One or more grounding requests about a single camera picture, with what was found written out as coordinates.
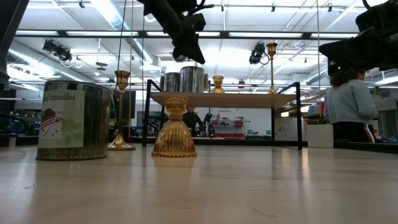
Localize brass candlestick holder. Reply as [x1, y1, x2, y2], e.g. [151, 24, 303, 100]
[107, 70, 137, 152]
[266, 42, 279, 95]

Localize black overhead light bar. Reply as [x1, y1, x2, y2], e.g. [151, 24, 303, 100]
[14, 29, 358, 40]

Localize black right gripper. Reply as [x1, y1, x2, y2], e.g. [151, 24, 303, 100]
[319, 0, 398, 75]

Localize amber glass candle holder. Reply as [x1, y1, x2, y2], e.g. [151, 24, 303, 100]
[151, 95, 198, 159]
[211, 75, 225, 94]

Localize wooden shelf riser black frame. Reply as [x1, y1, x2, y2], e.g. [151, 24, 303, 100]
[142, 78, 303, 151]

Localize black hanging cable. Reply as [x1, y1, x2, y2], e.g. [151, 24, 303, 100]
[116, 0, 127, 73]

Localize black monitor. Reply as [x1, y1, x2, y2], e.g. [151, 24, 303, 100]
[112, 90, 137, 119]

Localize thin tan hanging cable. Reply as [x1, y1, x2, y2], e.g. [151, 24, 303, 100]
[128, 0, 134, 138]

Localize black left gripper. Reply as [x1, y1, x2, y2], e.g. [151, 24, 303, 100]
[138, 0, 215, 65]

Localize person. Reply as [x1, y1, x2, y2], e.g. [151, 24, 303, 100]
[182, 106, 205, 138]
[323, 67, 379, 144]

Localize red storage bins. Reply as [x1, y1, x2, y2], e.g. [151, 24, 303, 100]
[211, 119, 245, 138]

